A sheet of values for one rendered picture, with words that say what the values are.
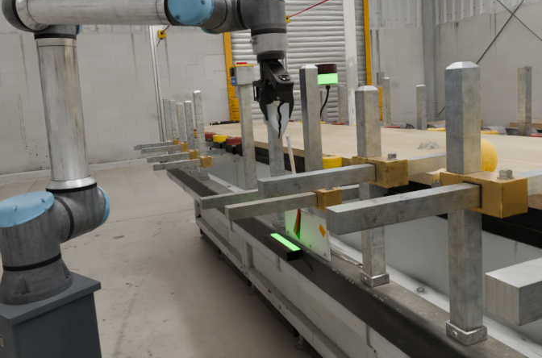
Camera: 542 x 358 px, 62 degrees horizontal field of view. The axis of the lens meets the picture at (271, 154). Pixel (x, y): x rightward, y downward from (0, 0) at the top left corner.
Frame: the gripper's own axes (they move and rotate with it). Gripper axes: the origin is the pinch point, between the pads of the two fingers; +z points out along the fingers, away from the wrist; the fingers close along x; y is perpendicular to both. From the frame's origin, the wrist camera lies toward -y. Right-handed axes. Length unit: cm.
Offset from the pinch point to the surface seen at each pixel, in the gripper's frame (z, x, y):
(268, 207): 16.3, 7.7, -8.5
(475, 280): 21, -8, -55
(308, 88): -10.9, -6.7, -4.8
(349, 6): -58, -104, 127
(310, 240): 28.2, -5.3, -3.5
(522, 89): -5, -115, 24
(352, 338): 75, -31, 21
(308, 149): 4.4, -6.0, -4.0
